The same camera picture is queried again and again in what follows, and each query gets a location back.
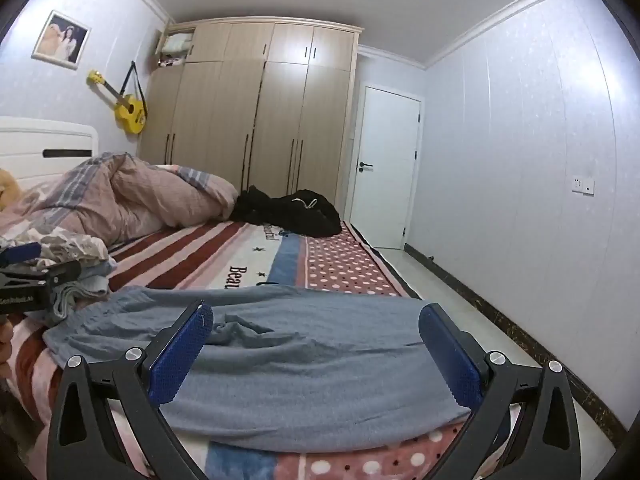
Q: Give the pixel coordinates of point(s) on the tan plush toy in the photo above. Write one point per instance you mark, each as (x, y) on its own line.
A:
(7, 187)

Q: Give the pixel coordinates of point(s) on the white door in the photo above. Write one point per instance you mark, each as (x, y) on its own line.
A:
(385, 160)

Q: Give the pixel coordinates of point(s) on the pile of black clothes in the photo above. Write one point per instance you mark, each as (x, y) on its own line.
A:
(295, 212)

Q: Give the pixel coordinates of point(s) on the pink striped duvet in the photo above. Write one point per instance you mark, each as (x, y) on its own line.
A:
(150, 200)

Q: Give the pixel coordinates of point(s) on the blue pants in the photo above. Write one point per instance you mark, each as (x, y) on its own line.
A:
(310, 370)

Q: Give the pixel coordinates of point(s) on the floral folded cloth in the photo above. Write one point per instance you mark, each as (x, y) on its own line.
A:
(65, 245)

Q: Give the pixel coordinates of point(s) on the framed wall picture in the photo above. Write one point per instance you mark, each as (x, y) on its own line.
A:
(61, 40)

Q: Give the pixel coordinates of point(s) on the yellow ukulele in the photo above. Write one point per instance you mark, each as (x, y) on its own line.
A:
(129, 112)

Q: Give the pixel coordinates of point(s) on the white bed headboard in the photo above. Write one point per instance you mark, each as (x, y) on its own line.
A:
(45, 135)

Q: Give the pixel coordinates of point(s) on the person's left hand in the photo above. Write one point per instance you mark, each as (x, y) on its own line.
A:
(4, 342)

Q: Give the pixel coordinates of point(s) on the striped printed blanket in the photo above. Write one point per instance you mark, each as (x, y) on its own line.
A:
(200, 255)

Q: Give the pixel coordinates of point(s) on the light blue folded cloth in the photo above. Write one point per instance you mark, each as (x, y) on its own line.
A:
(82, 287)

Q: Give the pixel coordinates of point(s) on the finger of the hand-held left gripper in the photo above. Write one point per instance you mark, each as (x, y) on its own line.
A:
(20, 253)
(55, 272)

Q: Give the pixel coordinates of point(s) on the beige wooden wardrobe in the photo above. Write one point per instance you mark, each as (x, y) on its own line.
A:
(280, 120)

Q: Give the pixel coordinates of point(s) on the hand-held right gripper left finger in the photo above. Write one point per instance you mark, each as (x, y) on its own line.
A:
(180, 355)

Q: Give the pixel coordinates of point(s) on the white wall socket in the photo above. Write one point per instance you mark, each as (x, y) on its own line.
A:
(583, 185)

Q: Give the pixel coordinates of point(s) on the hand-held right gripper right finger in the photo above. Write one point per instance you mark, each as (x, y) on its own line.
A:
(450, 355)

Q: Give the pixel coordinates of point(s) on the pale folded bedding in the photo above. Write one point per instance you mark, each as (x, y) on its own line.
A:
(175, 45)

